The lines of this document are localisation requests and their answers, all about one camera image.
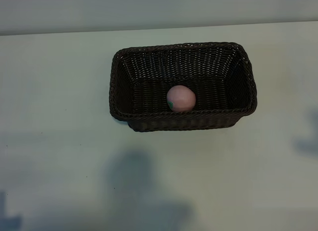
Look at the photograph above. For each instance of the pink peach with green leaf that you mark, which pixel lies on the pink peach with green leaf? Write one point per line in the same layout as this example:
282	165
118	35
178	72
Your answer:
182	97

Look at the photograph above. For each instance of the dark brown wicker basket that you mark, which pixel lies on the dark brown wicker basket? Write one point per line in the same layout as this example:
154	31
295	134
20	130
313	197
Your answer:
211	74

